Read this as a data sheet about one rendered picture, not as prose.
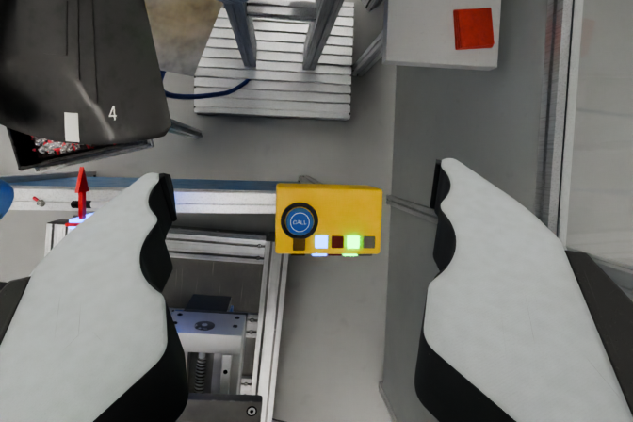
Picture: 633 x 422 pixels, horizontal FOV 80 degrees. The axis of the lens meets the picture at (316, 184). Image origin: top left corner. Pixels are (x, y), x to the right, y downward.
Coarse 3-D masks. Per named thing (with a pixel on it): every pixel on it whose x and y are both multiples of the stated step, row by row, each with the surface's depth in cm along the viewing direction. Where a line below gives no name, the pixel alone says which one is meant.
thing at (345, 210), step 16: (288, 192) 56; (304, 192) 56; (320, 192) 56; (336, 192) 56; (352, 192) 57; (368, 192) 57; (288, 208) 56; (320, 208) 56; (336, 208) 56; (352, 208) 57; (368, 208) 57; (320, 224) 56; (336, 224) 57; (352, 224) 57; (368, 224) 57; (288, 240) 56
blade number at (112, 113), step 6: (108, 102) 42; (114, 102) 42; (120, 102) 42; (108, 108) 42; (114, 108) 42; (120, 108) 42; (108, 114) 42; (114, 114) 42; (120, 114) 42; (108, 120) 42; (114, 120) 42; (120, 120) 42
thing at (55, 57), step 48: (0, 0) 40; (48, 0) 40; (96, 0) 41; (0, 48) 42; (48, 48) 41; (96, 48) 41; (144, 48) 42; (0, 96) 43; (48, 96) 42; (96, 96) 42; (144, 96) 42
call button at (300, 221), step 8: (296, 208) 55; (304, 208) 56; (288, 216) 55; (296, 216) 55; (304, 216) 55; (312, 216) 55; (288, 224) 55; (296, 224) 55; (304, 224) 55; (312, 224) 55; (296, 232) 55; (304, 232) 55
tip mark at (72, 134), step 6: (66, 114) 42; (72, 114) 42; (66, 120) 42; (72, 120) 42; (66, 126) 43; (72, 126) 42; (66, 132) 43; (72, 132) 43; (78, 132) 42; (66, 138) 43; (72, 138) 43; (78, 138) 43
